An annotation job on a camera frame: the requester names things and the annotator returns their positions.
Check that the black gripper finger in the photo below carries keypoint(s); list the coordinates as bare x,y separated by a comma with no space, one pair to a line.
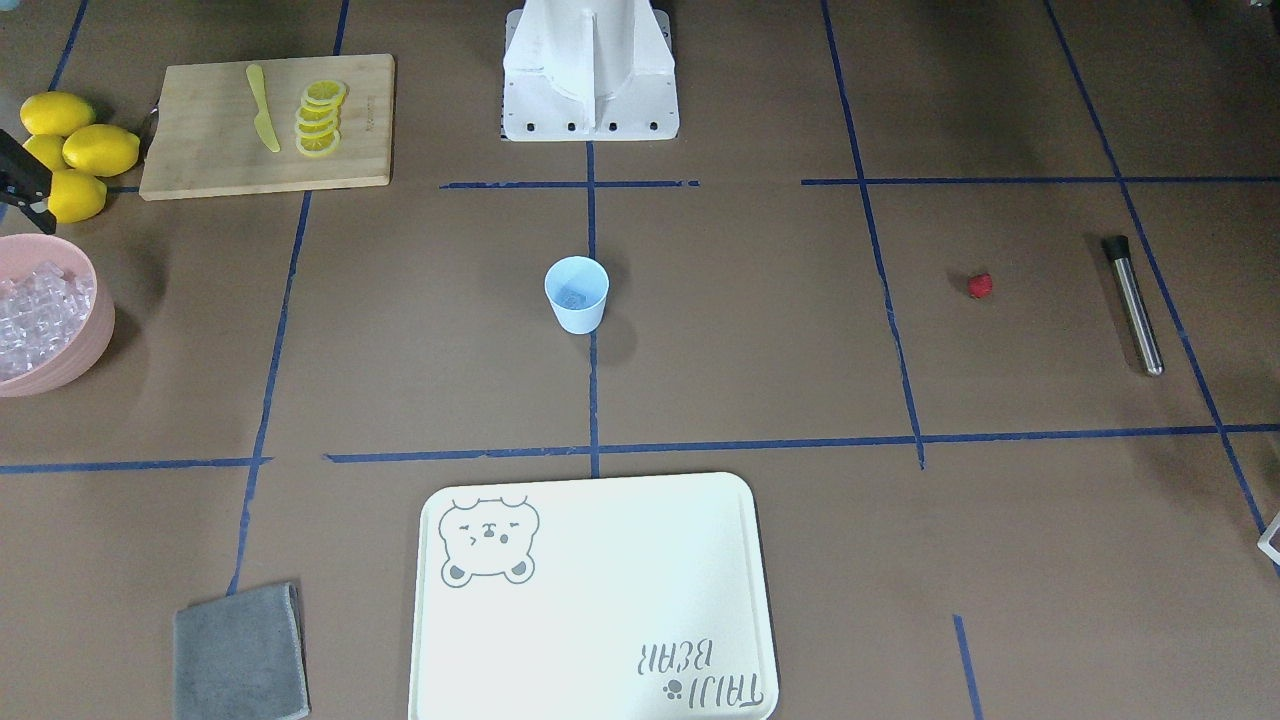
26,184

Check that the red strawberry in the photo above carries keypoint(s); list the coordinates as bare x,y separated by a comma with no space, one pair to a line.
980,286

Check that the pile of clear ice cubes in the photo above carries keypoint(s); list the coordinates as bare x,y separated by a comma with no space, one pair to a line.
41,311

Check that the light blue cup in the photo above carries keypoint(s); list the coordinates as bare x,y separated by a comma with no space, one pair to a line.
587,275

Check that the yellow lemon middle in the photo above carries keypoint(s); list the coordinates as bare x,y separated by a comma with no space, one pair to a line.
48,149

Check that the yellow lemon upper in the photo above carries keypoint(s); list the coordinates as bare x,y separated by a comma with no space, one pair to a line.
56,113

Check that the bamboo cutting board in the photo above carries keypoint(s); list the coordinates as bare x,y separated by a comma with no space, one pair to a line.
205,144

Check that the pink bowl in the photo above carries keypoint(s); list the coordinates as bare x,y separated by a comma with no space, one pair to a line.
23,253

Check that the yellow plastic knife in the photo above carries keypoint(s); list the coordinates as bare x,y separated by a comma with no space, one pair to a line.
262,122

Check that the lemon slices row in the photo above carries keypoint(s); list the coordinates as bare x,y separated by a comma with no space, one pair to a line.
316,125

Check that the grey folded cloth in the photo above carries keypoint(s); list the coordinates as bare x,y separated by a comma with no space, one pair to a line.
241,657

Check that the white bear tray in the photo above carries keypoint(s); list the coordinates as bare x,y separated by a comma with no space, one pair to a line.
610,598

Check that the steel muddler black tip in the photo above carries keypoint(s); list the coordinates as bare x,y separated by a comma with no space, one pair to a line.
1119,256

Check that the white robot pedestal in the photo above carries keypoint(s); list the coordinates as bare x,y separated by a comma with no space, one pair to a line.
589,71

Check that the white wire cup rack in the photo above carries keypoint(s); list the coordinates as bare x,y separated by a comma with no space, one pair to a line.
1267,543

